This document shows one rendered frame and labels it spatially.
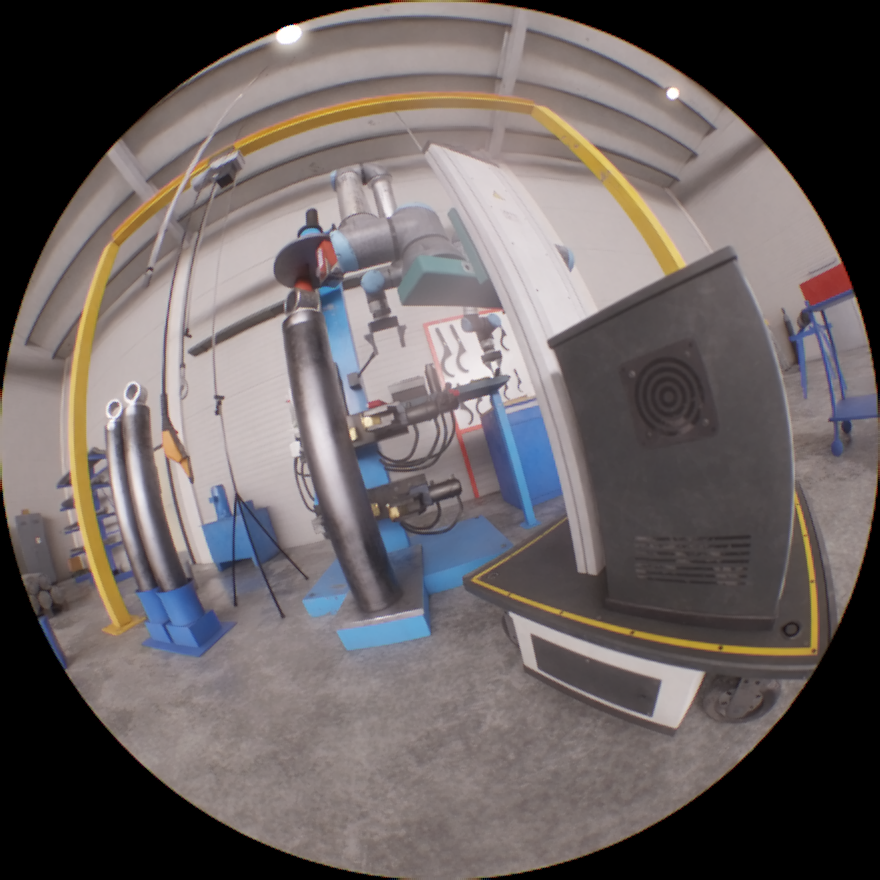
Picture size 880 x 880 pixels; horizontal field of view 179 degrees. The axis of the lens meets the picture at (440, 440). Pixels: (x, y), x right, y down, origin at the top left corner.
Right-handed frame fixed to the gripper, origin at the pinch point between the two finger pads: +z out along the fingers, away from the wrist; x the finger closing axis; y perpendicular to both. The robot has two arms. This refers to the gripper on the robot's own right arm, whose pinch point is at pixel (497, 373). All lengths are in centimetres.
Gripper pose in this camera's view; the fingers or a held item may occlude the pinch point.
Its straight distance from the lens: 175.7
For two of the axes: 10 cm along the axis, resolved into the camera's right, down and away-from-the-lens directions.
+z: 2.8, 9.6, -0.3
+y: -1.7, 0.2, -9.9
